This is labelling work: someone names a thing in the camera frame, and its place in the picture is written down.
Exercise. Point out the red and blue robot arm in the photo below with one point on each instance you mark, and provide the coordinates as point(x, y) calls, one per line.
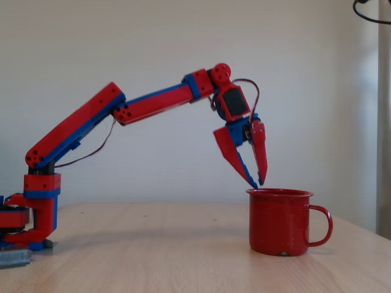
point(76, 122)

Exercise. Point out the red enamel mug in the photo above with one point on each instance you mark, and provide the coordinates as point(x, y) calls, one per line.
point(275, 222)

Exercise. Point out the beige curtain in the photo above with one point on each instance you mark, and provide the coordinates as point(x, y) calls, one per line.
point(385, 122)

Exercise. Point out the grey metal clamp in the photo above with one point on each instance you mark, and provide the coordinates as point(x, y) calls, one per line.
point(15, 258)

